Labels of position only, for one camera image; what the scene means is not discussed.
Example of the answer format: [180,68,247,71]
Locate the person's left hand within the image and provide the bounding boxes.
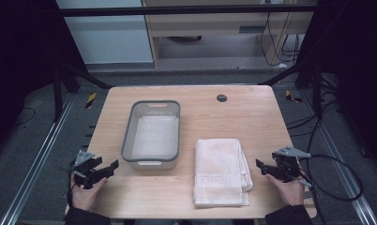
[69,172,109,212]

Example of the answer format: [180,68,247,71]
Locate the yellow black floor tape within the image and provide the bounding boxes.
[84,92,98,110]
[284,89,304,104]

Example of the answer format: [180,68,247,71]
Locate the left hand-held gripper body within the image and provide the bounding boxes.
[71,150,109,190]

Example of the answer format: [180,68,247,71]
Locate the white basin with grey rim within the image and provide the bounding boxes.
[120,99,182,171]

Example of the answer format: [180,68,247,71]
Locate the white cabinet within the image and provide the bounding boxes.
[55,0,156,66]

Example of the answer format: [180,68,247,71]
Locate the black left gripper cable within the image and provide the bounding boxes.
[65,167,77,209]

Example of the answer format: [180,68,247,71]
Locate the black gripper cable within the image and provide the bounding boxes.
[297,153,365,225]
[65,167,77,209]

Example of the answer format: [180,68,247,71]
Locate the black curtain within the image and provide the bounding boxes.
[0,0,84,158]
[297,0,377,176]

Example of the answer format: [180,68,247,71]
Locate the thin black floor cable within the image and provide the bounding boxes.
[13,106,37,128]

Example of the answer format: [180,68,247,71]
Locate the wooden table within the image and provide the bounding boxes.
[64,84,318,220]

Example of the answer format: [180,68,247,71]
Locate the person's right hand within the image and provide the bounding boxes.
[264,172,306,207]

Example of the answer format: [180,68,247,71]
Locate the metal floor rail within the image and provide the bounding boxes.
[300,88,377,225]
[0,93,76,225]

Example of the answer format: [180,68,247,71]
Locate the light wooden desk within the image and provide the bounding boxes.
[141,0,320,68]

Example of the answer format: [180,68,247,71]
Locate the black horizontal frame bar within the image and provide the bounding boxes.
[56,4,318,17]

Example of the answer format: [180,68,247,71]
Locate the black slanted frame stand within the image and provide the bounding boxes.
[51,60,115,124]
[259,57,324,119]

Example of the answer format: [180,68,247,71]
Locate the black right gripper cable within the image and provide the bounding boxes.
[297,153,365,225]

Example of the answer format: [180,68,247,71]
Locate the black floor cables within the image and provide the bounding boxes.
[285,74,342,163]

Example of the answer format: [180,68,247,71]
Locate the hanging black desk cables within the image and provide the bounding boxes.
[259,11,302,68]

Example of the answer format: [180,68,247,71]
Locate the folded white towel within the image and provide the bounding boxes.
[192,138,254,208]

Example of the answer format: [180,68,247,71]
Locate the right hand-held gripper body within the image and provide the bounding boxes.
[271,145,312,184]

